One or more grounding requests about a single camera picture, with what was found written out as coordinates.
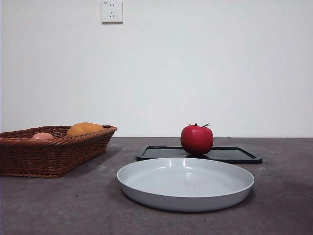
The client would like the red tomato with green stem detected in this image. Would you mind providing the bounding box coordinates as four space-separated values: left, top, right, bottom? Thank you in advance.
180 122 214 155

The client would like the white round plate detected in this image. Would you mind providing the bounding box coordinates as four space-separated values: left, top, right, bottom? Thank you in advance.
116 157 255 212

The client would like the black rectangular tray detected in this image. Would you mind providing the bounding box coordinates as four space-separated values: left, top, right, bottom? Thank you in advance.
136 145 263 165

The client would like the brown wicker basket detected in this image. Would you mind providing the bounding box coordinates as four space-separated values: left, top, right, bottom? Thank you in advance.
0 125 118 179

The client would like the pale pink egg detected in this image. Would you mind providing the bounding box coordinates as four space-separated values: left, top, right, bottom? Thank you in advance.
31 132 56 141

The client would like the white wall socket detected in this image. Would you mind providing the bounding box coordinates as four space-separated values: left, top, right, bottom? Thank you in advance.
101 0 124 24

